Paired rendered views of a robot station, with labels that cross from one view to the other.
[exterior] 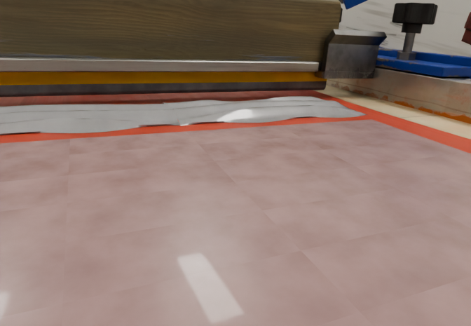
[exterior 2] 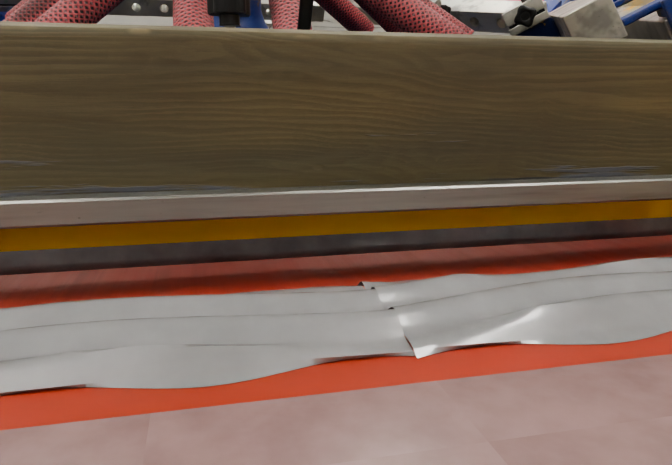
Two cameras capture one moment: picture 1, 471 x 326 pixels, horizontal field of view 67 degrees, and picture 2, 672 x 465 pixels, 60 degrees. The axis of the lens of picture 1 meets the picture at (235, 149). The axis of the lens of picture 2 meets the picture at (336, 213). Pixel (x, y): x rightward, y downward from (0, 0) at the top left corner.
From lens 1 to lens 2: 10 cm
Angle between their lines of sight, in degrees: 13
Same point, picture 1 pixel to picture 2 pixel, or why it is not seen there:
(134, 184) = not seen: outside the picture
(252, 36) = (548, 129)
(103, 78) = (236, 229)
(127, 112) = (287, 321)
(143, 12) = (321, 91)
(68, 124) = (152, 362)
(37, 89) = (105, 255)
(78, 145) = (168, 444)
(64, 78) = (158, 232)
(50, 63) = (131, 206)
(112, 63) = (255, 200)
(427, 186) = not seen: outside the picture
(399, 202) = not seen: outside the picture
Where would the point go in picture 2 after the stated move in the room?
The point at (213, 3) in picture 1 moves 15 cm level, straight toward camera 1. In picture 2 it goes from (466, 65) to (539, 137)
